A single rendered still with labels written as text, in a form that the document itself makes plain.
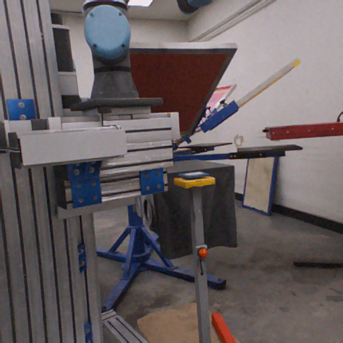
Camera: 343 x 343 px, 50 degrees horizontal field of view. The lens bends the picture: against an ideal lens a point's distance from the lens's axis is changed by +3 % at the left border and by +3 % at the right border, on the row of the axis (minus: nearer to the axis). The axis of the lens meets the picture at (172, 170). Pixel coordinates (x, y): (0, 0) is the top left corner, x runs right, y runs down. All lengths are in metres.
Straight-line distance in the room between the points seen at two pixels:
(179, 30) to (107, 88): 5.84
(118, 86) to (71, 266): 0.62
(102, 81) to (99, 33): 0.18
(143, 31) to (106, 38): 5.71
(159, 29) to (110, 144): 5.90
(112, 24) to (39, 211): 0.62
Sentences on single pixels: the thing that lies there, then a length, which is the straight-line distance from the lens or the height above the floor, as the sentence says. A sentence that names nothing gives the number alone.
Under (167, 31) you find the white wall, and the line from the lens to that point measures 6.86.
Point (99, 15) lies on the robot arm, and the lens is 1.03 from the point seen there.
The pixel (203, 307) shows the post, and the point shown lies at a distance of 1.63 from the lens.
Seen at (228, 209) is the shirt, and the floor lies 0.73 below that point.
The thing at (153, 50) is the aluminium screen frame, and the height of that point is 1.52.
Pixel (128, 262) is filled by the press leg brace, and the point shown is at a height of 0.14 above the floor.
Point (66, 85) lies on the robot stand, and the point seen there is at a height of 1.33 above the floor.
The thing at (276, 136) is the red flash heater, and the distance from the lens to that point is 2.71.
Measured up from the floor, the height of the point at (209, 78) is 1.41.
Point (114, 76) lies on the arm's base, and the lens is 1.14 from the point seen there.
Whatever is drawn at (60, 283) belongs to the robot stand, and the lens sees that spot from 1.34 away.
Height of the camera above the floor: 1.17
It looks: 7 degrees down
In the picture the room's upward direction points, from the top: 4 degrees counter-clockwise
